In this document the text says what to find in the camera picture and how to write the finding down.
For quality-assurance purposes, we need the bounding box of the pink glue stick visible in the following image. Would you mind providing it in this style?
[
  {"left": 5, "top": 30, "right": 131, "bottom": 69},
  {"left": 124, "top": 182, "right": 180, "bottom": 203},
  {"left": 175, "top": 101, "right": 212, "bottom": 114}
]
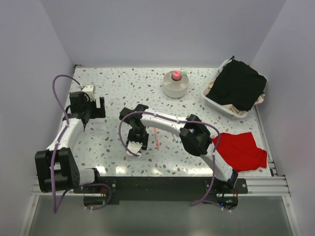
[{"left": 172, "top": 70, "right": 182, "bottom": 81}]

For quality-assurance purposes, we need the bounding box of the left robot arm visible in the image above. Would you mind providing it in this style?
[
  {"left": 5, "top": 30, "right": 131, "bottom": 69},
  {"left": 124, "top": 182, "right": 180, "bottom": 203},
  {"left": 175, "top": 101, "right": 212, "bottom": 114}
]
[{"left": 34, "top": 91, "right": 106, "bottom": 193}]

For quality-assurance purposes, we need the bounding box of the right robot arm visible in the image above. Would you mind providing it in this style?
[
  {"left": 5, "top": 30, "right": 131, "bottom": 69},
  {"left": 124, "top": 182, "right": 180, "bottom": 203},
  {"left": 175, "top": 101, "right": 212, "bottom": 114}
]
[{"left": 119, "top": 104, "right": 238, "bottom": 193}]

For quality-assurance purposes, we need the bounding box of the orange pen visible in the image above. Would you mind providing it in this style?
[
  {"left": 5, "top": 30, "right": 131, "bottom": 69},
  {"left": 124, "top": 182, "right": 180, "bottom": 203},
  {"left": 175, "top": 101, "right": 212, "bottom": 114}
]
[{"left": 154, "top": 127, "right": 160, "bottom": 150}]

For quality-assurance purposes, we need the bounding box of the round beige divided organizer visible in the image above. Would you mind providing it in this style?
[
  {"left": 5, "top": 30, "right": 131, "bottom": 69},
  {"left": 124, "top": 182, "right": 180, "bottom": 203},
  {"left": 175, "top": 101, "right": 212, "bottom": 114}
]
[{"left": 162, "top": 70, "right": 189, "bottom": 98}]

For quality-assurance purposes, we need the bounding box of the beige cloth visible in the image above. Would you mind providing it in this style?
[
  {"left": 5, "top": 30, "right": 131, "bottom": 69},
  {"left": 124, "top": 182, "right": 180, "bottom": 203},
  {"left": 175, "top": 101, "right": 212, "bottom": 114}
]
[{"left": 208, "top": 77, "right": 266, "bottom": 117}]

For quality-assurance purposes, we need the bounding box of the white plastic basket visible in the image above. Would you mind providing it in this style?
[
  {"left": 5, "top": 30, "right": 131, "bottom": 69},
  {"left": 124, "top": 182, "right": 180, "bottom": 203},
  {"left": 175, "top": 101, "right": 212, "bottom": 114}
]
[{"left": 200, "top": 56, "right": 249, "bottom": 119}]

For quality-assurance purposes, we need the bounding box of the red cloth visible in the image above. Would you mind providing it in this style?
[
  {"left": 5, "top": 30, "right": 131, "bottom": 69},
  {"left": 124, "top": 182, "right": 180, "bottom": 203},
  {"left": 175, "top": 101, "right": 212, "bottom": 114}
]
[{"left": 213, "top": 132, "right": 267, "bottom": 172}]

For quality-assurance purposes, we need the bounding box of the black cloth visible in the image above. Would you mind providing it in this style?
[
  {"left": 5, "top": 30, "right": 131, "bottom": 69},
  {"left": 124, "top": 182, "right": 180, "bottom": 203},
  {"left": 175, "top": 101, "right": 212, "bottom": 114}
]
[{"left": 206, "top": 59, "right": 267, "bottom": 111}]

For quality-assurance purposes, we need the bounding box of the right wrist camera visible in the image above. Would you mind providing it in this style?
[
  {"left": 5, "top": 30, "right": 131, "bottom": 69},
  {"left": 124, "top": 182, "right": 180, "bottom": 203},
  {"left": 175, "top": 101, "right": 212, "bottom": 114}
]
[{"left": 127, "top": 141, "right": 142, "bottom": 158}]

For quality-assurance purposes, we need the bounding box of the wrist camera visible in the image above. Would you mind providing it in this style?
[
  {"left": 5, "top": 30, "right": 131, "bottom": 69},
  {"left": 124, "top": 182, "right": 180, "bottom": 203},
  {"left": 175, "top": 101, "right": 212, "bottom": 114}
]
[
  {"left": 127, "top": 141, "right": 142, "bottom": 158},
  {"left": 79, "top": 85, "right": 95, "bottom": 101}
]

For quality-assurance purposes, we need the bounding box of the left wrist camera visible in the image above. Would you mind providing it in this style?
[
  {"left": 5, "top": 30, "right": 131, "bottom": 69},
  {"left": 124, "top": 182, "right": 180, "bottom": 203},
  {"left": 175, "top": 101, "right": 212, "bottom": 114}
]
[{"left": 79, "top": 85, "right": 95, "bottom": 101}]

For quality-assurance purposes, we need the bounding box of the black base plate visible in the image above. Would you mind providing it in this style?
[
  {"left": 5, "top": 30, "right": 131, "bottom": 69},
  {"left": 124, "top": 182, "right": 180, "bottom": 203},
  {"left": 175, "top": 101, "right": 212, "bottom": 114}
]
[{"left": 73, "top": 176, "right": 247, "bottom": 206}]

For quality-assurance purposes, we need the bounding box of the aluminium rail frame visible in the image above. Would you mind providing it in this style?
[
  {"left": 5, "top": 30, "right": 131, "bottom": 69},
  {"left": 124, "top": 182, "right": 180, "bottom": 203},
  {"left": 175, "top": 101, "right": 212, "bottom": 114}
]
[{"left": 21, "top": 66, "right": 297, "bottom": 236}]

